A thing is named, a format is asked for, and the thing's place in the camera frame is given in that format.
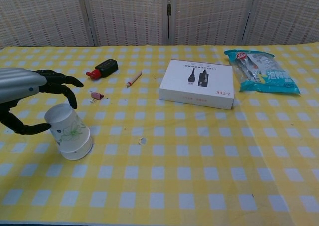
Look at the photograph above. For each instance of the short wooden pencil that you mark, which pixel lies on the short wooden pencil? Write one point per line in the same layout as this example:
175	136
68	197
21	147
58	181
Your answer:
134	78

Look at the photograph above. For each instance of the small white paper scrap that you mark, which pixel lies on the small white paper scrap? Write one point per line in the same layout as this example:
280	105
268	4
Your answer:
142	141

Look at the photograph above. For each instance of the white paper cup flower print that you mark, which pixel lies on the white paper cup flower print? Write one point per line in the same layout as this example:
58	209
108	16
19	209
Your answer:
74	155
64	121

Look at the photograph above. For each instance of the small pink eraser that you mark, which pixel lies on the small pink eraser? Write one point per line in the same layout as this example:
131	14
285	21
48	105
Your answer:
97	95

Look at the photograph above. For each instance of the metal screen hinge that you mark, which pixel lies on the metal screen hinge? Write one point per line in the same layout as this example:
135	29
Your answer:
169	9

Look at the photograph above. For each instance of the woven folding screen panel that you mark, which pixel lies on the woven folding screen panel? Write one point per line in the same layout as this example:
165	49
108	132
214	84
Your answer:
42	16
127	14
211	14
286	14

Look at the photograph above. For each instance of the black red handheld device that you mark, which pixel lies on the black red handheld device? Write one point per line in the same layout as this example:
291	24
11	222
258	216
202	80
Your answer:
107	67

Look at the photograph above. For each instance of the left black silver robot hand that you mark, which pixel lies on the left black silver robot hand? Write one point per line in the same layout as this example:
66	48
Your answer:
20	82

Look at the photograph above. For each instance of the yellow white checkered tablecloth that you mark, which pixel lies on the yellow white checkered tablecloth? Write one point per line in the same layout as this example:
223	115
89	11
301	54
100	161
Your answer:
174	161

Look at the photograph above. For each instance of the teal snack bag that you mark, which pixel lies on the teal snack bag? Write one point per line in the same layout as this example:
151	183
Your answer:
264	72

